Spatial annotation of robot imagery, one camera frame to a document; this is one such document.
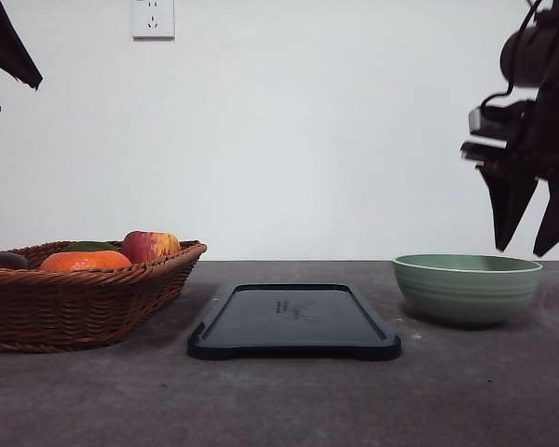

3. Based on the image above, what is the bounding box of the black image-right gripper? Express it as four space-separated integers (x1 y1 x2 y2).
476 46 559 257

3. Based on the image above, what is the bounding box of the green ceramic bowl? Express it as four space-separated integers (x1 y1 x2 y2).
393 253 542 326

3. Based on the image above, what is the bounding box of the black image-right robot arm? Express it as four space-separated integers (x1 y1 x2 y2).
477 0 559 256

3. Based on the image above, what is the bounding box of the brown wicker basket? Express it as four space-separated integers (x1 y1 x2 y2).
0 240 207 353

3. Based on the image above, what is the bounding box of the dark purple eggplant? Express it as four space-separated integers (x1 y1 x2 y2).
0 252 28 269

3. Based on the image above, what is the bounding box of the green avocado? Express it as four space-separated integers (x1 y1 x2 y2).
65 241 120 252

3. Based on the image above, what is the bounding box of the orange tangerine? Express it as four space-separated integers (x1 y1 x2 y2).
40 251 132 271

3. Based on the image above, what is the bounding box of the red yellow apple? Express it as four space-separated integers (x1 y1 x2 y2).
123 231 181 264

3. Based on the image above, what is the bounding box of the dark rectangular tray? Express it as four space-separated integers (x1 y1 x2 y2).
187 283 402 360

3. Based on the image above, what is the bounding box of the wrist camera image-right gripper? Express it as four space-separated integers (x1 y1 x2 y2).
465 84 538 149

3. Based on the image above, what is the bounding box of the white wall socket left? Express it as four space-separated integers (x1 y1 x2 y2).
130 0 176 45

